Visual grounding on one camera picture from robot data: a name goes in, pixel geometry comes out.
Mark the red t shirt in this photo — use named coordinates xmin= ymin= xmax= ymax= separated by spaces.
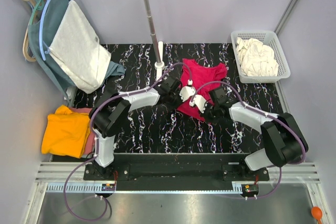
xmin=177 ymin=59 xmax=227 ymax=122

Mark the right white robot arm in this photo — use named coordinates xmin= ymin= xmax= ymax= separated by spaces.
xmin=194 ymin=87 xmax=309 ymax=171

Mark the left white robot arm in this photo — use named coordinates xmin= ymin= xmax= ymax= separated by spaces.
xmin=89 ymin=77 xmax=182 ymax=168

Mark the cream white t shirt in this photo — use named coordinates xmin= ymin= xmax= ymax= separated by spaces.
xmin=236 ymin=37 xmax=279 ymax=77

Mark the white plastic basket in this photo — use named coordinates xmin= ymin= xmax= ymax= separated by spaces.
xmin=231 ymin=30 xmax=290 ymax=83

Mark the pink folded t shirt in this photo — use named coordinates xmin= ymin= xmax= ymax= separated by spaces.
xmin=70 ymin=107 xmax=95 ymax=156

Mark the white hanging towel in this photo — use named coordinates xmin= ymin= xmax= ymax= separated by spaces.
xmin=49 ymin=0 xmax=111 ymax=93

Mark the yellow folded t shirt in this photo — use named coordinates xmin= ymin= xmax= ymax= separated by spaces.
xmin=41 ymin=105 xmax=91 ymax=158

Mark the light blue hanger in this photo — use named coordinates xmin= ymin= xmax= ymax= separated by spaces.
xmin=38 ymin=0 xmax=77 ymax=61

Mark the orange ball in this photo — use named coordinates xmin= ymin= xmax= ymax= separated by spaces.
xmin=311 ymin=206 xmax=323 ymax=224

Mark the blue grey hanging shirt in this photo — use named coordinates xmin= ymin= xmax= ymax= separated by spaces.
xmin=27 ymin=0 xmax=125 ymax=100

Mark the green hanger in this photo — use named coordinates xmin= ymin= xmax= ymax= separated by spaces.
xmin=17 ymin=0 xmax=48 ymax=27

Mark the wooden hanger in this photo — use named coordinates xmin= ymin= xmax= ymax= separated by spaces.
xmin=12 ymin=0 xmax=37 ymax=63

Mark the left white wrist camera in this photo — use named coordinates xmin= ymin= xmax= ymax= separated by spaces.
xmin=179 ymin=79 xmax=196 ymax=102

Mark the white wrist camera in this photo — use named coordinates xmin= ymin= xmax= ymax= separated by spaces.
xmin=189 ymin=94 xmax=207 ymax=113
xmin=179 ymin=79 xmax=196 ymax=102

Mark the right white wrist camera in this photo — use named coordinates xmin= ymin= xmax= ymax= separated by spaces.
xmin=189 ymin=94 xmax=207 ymax=113

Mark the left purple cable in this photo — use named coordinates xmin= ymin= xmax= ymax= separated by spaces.
xmin=64 ymin=62 xmax=194 ymax=221

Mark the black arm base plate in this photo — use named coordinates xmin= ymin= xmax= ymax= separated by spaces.
xmin=83 ymin=153 xmax=269 ymax=193

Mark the aluminium frame rail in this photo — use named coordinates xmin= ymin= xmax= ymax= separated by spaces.
xmin=24 ymin=163 xmax=335 ymax=223

